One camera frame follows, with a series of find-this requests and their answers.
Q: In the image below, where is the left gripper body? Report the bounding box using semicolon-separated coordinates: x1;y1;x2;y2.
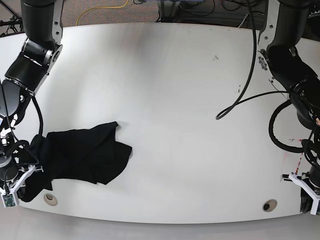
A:
281;172;320;215

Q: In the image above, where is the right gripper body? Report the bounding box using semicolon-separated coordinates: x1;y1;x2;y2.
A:
0;165;44;207

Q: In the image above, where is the black T-shirt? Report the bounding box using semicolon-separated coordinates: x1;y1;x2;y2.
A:
21;122;132;203

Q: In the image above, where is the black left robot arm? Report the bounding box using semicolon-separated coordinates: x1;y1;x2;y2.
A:
258;0;320;215

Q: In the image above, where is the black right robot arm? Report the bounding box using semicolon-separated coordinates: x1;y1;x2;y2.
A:
0;0;64;208

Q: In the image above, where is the red tape marking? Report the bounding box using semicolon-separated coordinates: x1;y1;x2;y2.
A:
281;151;310;176

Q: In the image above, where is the black tripod stand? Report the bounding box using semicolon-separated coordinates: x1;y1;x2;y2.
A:
0;0;25;38

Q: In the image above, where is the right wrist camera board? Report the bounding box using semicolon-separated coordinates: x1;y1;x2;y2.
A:
2;194;17;208

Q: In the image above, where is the left table cable grommet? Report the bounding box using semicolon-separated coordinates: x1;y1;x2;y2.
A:
43;193;58;207

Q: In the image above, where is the table cable grommet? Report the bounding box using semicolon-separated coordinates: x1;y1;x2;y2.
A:
43;193;58;207
262;199;278;213

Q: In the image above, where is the right table cable grommet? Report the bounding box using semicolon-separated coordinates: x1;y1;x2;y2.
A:
262;199;278;213

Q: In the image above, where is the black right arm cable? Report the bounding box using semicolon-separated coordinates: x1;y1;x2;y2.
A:
9;96;45;171

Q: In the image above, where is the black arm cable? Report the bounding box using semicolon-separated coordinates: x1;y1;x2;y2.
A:
215;0;311;153
9;96;45;171

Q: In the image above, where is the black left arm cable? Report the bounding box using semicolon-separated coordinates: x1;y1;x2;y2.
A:
215;0;311;153

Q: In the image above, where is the yellow cable on floor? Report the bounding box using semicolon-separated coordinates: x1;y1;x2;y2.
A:
76;0;130;26

